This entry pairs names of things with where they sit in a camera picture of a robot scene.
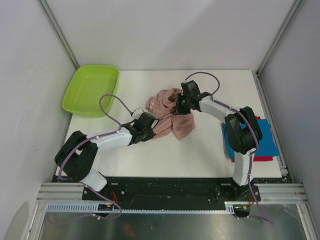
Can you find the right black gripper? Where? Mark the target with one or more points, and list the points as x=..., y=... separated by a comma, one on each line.
x=179, y=109

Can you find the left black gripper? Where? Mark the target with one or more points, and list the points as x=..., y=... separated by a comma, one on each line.
x=150, y=135

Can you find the pink t-shirt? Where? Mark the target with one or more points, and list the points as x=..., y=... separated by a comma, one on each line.
x=163, y=106

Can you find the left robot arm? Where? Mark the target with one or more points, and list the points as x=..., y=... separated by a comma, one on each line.
x=76, y=157

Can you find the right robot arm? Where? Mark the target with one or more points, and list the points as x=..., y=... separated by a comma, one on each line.
x=242, y=128

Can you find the green plastic tub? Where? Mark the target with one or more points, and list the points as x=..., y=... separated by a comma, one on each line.
x=87, y=86

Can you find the blue folded t-shirt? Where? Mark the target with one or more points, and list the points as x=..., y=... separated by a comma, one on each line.
x=267, y=146

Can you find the red folded t-shirt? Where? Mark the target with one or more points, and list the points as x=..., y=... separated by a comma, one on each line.
x=259, y=158

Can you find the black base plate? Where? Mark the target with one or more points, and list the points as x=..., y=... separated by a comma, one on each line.
x=216, y=189

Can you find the aluminium frame rail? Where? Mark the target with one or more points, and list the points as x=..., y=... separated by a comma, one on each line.
x=270, y=193

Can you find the grey slotted cable duct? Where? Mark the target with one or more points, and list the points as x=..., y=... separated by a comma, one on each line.
x=102, y=208

